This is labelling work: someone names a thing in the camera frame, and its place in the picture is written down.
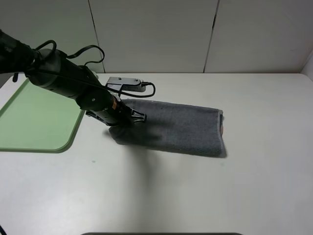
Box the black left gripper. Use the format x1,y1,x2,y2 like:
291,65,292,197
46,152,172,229
85,95,147,128

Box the grey towel with orange patches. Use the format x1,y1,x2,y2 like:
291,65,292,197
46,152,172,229
109,99,226,158

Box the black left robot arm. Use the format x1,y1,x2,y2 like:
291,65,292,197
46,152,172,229
0,32,147,127

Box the green plastic tray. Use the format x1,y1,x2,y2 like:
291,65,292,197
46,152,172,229
0,80,88,153

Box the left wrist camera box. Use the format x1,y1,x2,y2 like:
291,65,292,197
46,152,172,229
106,77,146,93

